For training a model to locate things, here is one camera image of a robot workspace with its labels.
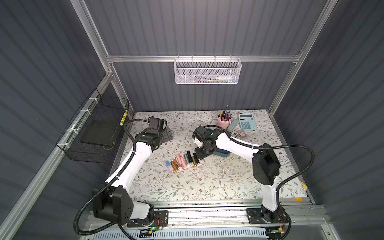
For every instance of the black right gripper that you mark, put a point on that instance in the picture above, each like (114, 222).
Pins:
(205, 150)

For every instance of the black gold lipstick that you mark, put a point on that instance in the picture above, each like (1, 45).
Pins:
(196, 159)

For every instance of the black mascara tube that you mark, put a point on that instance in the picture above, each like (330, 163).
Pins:
(190, 158)

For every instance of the silver lipstick tube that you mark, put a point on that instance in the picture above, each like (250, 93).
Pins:
(186, 159)

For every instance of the gold lipstick tube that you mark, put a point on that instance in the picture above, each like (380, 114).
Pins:
(194, 162)

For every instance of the pink lip gloss tube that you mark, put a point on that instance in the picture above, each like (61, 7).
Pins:
(180, 161)

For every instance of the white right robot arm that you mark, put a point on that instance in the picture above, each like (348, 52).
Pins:
(265, 164)

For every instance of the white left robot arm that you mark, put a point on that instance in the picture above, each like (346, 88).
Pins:
(115, 205)

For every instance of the teal plastic storage box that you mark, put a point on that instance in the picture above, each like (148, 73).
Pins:
(222, 153)

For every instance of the blue pink lipstick left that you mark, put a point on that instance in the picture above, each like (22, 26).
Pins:
(169, 166)

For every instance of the orange clear cap lipstick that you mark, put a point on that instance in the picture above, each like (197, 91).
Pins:
(177, 164)

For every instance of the gold glitter lipstick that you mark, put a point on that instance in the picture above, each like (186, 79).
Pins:
(175, 167)

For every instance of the pink pen holder cup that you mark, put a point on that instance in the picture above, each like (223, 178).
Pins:
(223, 124)

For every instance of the light blue calculator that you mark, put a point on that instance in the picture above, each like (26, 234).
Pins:
(247, 122)

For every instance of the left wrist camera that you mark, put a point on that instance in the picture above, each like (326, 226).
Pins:
(157, 124)

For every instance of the black wire wall basket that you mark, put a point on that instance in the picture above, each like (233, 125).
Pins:
(96, 133)

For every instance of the white wire mesh basket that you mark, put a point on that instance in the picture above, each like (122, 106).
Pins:
(205, 71)

